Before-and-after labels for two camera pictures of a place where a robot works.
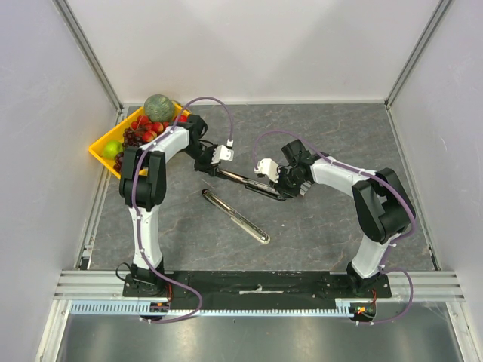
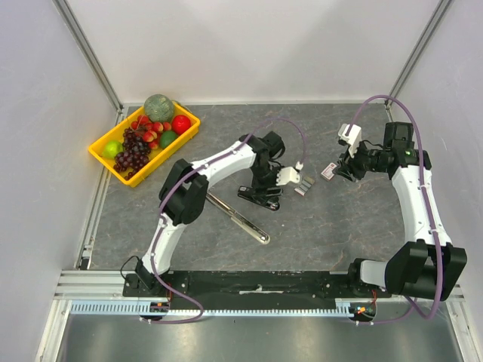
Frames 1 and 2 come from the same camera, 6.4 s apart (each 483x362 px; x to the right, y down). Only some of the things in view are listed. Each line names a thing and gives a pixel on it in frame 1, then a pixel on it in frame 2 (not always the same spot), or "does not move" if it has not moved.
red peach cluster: (148, 130) does not move
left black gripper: (207, 167) to (255, 184)
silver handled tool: (238, 219) does not move
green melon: (158, 108) does not move
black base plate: (180, 289) does not move
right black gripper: (281, 185) to (347, 166)
